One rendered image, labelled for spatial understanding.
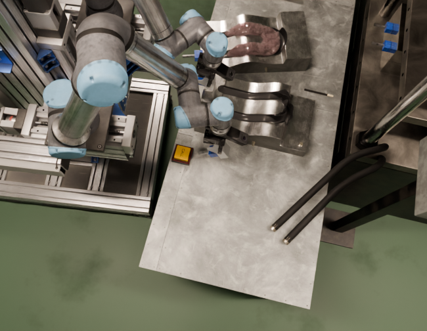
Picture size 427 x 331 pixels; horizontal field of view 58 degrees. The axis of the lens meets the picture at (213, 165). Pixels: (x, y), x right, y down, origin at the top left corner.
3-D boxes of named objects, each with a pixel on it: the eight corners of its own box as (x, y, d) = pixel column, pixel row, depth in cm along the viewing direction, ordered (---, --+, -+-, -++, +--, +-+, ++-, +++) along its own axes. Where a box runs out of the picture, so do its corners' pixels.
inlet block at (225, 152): (201, 161, 164) (194, 155, 160) (203, 151, 166) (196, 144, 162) (228, 157, 157) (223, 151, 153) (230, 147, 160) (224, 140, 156)
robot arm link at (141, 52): (64, 4, 97) (178, 79, 138) (66, 41, 94) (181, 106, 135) (97, -18, 92) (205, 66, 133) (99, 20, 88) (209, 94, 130)
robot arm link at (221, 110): (206, 96, 123) (232, 93, 124) (205, 111, 133) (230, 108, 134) (210, 118, 121) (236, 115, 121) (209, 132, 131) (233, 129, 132)
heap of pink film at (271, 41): (226, 60, 179) (228, 50, 171) (223, 28, 184) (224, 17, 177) (282, 58, 180) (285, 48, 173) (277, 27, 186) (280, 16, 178)
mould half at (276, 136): (194, 131, 173) (194, 118, 161) (207, 81, 182) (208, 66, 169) (303, 157, 172) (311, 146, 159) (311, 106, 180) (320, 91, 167)
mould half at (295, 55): (202, 75, 183) (202, 62, 172) (198, 28, 191) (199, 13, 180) (305, 71, 186) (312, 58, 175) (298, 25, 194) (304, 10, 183)
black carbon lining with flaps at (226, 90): (210, 115, 169) (211, 106, 160) (219, 84, 174) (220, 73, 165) (288, 134, 167) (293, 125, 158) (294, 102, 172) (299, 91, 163)
